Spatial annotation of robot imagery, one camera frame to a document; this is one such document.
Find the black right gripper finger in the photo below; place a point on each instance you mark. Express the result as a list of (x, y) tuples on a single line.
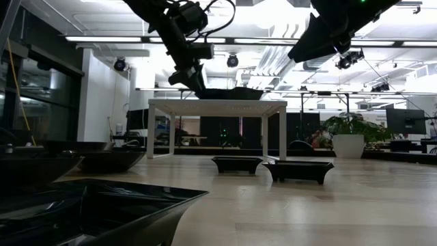
[(314, 41), (344, 44)]

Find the white plastic jug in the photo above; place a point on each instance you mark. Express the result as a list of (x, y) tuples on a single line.
[(119, 129)]

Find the small white cup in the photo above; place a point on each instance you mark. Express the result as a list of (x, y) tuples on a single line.
[(9, 148)]

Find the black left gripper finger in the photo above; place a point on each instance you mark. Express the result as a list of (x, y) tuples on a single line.
[(182, 77), (199, 80)]

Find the black computer monitor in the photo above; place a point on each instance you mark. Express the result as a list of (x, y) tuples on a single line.
[(136, 119), (406, 121)]

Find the black small square plate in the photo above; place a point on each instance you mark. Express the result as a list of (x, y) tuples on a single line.
[(237, 165), (297, 171), (85, 212)]

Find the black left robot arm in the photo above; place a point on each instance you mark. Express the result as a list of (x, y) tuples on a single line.
[(147, 10)]

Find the white perforated metal shelf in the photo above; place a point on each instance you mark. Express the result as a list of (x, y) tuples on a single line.
[(218, 104)]

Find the black ceiling spot lamp cluster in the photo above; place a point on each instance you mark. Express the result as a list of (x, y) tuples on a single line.
[(350, 61)]

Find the black wavy square plate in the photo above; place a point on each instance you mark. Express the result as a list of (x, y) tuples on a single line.
[(75, 147)]

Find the long linear ceiling light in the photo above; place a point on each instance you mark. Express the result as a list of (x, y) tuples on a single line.
[(102, 39)]

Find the background black rig frame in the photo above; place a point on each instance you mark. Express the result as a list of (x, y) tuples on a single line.
[(324, 93)]

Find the black round lobed plate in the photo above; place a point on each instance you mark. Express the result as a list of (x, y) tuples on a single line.
[(213, 94), (109, 162), (34, 171)]

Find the black office chair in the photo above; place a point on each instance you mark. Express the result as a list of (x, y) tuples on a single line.
[(300, 145)]

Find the green plant in white pot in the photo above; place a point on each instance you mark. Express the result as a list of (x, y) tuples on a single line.
[(348, 143)]

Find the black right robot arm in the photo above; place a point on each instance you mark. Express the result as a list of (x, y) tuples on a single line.
[(385, 5)]

